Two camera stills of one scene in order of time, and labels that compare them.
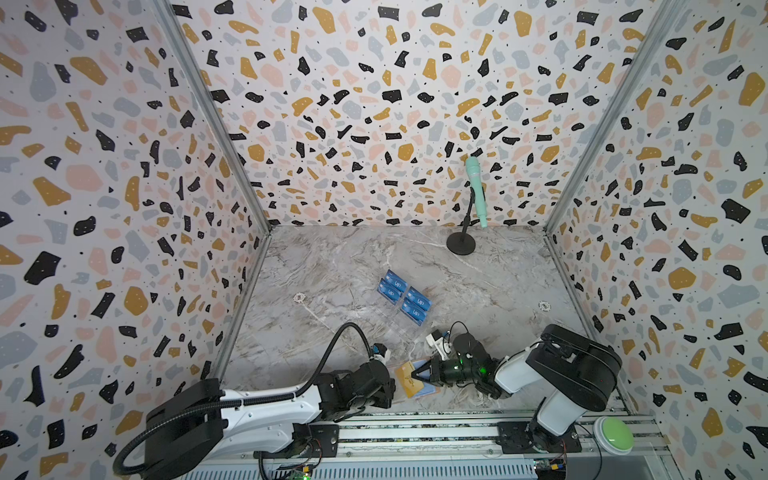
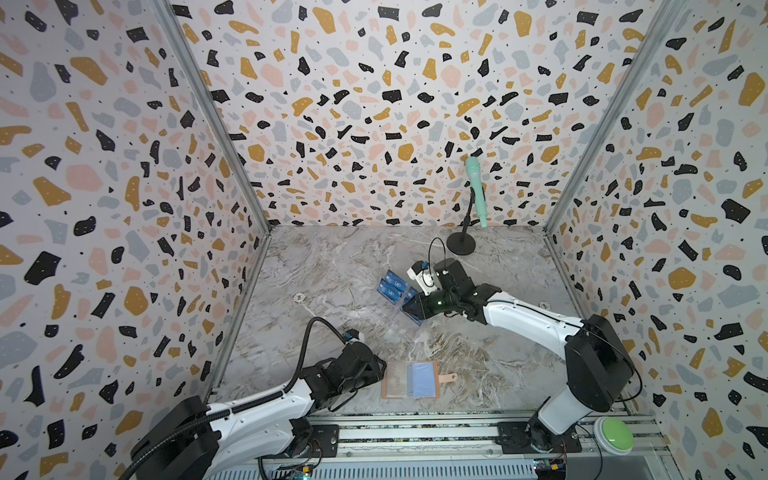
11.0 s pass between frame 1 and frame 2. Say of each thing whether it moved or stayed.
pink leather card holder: stayed
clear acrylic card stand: stayed
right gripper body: moved
